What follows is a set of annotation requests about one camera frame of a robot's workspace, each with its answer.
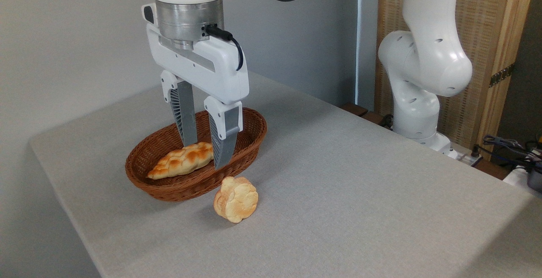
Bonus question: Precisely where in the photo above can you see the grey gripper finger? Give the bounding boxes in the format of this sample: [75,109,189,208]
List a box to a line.
[160,70,198,147]
[204,96,243,170]

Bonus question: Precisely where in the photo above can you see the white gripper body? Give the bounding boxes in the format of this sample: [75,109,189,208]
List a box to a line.
[146,23,249,105]

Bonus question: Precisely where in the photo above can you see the long braided bread loaf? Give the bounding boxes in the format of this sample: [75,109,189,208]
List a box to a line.
[147,142,214,180]

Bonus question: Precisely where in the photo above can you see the round flower-shaped bread roll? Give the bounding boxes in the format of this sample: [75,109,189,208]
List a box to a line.
[213,176,259,223]

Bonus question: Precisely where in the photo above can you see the brown wicker basket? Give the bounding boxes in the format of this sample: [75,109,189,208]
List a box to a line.
[125,107,268,202]

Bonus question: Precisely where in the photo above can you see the dark brown wooden bench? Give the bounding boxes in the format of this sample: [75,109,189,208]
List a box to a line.
[340,103,395,129]

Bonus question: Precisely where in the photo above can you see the brass screen hinge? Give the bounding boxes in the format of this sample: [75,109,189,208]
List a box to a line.
[489,63,515,88]

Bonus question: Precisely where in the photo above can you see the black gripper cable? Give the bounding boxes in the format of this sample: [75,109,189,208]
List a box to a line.
[202,24,245,72]

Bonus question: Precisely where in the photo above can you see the white vertical wall strip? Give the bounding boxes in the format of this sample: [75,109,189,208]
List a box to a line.
[356,0,365,106]

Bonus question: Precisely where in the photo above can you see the bundle of dark cables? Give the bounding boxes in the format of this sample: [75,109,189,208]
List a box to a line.
[472,134,542,172]

